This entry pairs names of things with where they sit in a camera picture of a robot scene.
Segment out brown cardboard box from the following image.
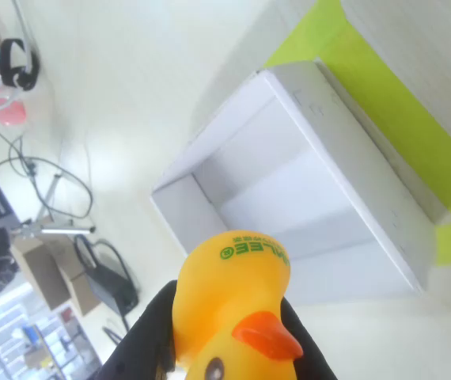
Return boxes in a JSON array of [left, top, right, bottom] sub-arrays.
[[57, 237, 102, 317], [10, 235, 72, 312]]

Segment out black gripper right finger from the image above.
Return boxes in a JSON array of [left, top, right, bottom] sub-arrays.
[[279, 296, 339, 380]]

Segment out grey looped cable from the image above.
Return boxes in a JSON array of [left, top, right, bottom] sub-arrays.
[[0, 156, 94, 219]]

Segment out silver tripod stand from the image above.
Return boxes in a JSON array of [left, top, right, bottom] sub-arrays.
[[9, 169, 97, 241]]

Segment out pink round object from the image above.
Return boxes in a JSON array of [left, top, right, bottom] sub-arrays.
[[0, 94, 28, 128]]

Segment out yellow rubber duck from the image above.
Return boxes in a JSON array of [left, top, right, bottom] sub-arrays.
[[171, 228, 305, 380]]

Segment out white cardboard box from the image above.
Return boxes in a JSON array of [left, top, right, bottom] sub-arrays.
[[149, 59, 451, 306]]

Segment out black headphones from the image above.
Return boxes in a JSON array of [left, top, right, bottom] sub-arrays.
[[0, 37, 41, 93]]

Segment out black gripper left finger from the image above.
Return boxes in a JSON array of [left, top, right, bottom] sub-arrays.
[[100, 279, 179, 380]]

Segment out white storage shelf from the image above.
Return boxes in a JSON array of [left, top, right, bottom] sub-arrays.
[[0, 298, 106, 380]]

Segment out black chair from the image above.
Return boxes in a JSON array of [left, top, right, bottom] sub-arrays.
[[73, 234, 140, 345]]

